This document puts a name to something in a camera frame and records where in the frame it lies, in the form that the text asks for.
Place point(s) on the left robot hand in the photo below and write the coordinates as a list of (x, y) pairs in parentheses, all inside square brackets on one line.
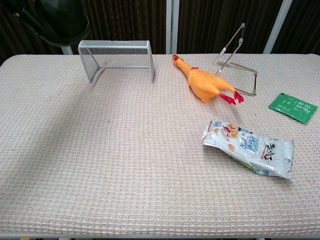
[(37, 25)]

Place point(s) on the black upside-down plastic cup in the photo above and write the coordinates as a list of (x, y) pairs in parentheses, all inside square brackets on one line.
[(65, 20)]

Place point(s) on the white mesh metal shelf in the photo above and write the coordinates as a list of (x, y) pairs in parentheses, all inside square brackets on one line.
[(112, 44)]

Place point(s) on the yellow rubber chicken toy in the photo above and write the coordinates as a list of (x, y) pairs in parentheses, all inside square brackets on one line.
[(202, 82)]

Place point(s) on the beige waffle tablecloth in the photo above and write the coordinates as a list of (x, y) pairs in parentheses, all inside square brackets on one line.
[(160, 195)]

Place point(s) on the white snack bag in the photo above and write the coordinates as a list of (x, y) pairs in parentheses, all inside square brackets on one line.
[(250, 147)]

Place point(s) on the green sachet packet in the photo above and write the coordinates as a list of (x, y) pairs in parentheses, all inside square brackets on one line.
[(292, 107)]

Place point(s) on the grey partition post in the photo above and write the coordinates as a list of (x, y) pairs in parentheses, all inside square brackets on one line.
[(277, 27), (67, 50), (172, 25)]

